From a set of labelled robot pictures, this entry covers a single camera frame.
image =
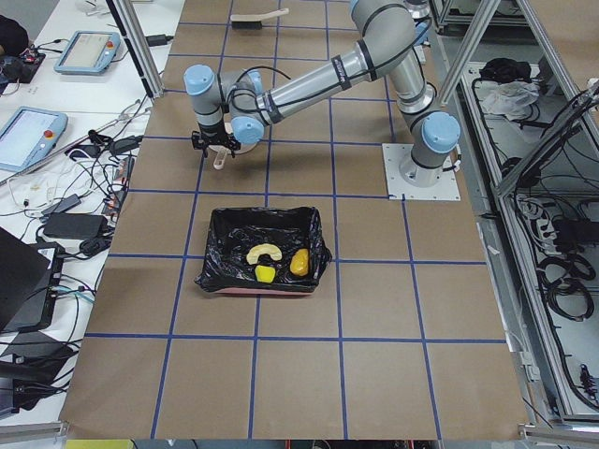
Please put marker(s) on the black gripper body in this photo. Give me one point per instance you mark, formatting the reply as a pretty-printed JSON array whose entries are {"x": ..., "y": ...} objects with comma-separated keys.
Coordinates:
[{"x": 210, "y": 131}]

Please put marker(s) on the beige hand brush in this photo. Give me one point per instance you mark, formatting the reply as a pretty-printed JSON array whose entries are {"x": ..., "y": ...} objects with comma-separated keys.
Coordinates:
[{"x": 255, "y": 21}]

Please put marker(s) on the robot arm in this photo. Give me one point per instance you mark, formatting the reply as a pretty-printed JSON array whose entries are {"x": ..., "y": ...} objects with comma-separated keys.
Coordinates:
[{"x": 233, "y": 109}]

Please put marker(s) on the bin with black bag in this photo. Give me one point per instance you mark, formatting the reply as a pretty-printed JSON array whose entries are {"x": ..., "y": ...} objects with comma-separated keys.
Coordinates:
[{"x": 234, "y": 231}]

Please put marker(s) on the black power adapter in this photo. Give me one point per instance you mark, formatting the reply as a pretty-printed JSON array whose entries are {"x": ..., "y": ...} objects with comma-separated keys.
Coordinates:
[{"x": 158, "y": 40}]

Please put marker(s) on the beige toy food slice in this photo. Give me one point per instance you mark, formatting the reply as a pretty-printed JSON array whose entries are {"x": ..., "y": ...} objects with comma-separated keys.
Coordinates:
[{"x": 271, "y": 250}]

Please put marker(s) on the far teach pendant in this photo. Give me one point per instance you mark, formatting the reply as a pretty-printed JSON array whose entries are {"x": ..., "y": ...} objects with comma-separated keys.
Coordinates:
[{"x": 88, "y": 53}]

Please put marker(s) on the teach pendant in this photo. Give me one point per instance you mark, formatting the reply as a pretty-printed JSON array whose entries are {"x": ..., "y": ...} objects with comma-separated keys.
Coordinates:
[
  {"x": 29, "y": 136},
  {"x": 88, "y": 53}
]

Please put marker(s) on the yellow toy pepper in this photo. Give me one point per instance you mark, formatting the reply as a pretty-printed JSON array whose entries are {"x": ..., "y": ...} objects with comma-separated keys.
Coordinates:
[{"x": 300, "y": 263}]

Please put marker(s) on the near teach pendant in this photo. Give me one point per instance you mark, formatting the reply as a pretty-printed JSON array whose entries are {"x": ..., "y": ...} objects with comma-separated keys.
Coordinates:
[{"x": 29, "y": 136}]

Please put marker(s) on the black laptop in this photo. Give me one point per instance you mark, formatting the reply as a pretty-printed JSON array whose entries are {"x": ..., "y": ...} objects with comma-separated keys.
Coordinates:
[{"x": 29, "y": 272}]

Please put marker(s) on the aluminium frame post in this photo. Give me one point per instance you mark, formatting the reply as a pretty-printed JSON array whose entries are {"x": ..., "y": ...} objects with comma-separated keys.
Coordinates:
[{"x": 126, "y": 19}]

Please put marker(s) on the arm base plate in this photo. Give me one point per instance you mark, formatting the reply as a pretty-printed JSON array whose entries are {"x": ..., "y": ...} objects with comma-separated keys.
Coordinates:
[{"x": 408, "y": 181}]

